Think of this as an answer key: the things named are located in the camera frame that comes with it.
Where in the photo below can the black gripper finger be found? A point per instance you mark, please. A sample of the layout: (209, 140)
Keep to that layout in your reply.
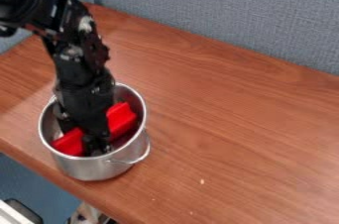
(97, 137)
(65, 119)

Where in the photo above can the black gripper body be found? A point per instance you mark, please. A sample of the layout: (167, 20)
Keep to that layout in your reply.
(83, 86)

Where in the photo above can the red rectangular block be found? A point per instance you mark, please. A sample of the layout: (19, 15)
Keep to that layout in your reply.
(77, 144)

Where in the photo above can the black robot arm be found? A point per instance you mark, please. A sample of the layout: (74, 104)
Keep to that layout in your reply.
(65, 25)

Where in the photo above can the white object under table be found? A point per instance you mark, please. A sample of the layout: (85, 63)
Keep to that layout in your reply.
(89, 215)

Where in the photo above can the black and white chair part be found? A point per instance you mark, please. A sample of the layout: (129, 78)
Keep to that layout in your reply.
(18, 213)

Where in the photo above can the metal pot with handles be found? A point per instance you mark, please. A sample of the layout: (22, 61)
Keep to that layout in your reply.
(129, 150)

